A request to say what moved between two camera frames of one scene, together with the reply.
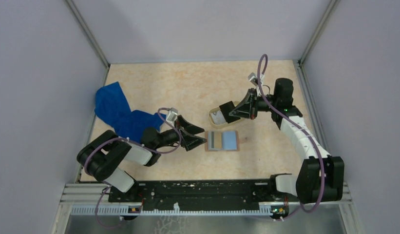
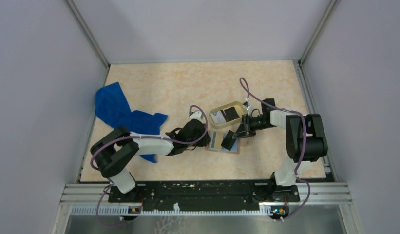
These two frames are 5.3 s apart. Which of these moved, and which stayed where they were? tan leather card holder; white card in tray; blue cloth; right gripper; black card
Moved: black card; right gripper
Stayed: white card in tray; tan leather card holder; blue cloth
